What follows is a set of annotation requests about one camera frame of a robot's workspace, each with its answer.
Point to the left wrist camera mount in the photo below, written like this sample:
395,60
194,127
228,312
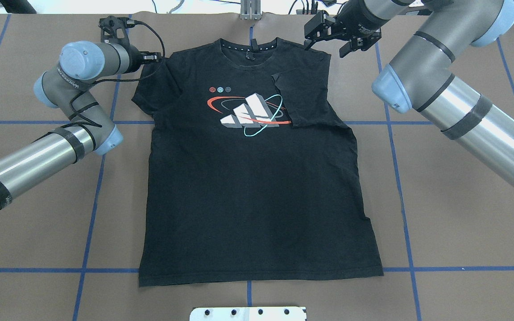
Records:
114,29

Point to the black t-shirt with logo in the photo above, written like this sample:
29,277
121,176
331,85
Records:
252,175

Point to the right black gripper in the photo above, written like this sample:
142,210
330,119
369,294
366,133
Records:
360,26

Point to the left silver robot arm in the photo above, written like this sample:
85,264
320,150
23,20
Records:
87,127

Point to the aluminium frame post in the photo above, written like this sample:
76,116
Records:
250,10

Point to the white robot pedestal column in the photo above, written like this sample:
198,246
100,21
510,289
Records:
259,313

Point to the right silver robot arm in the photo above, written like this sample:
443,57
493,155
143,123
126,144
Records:
419,78

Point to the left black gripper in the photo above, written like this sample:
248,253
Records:
136,58

